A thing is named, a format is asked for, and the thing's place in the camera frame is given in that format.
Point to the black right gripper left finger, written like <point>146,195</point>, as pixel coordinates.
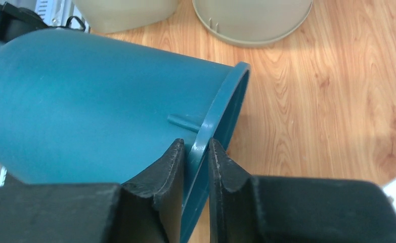
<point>154,197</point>

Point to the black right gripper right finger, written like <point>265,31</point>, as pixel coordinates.
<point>231,203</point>

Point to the teal plastic bucket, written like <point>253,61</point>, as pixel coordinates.
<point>80,108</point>

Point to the cream large bucket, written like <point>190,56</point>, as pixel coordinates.
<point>251,23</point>

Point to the cream square container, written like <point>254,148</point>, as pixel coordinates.
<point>107,16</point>

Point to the aluminium frame rail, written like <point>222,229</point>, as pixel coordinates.
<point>60,13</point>

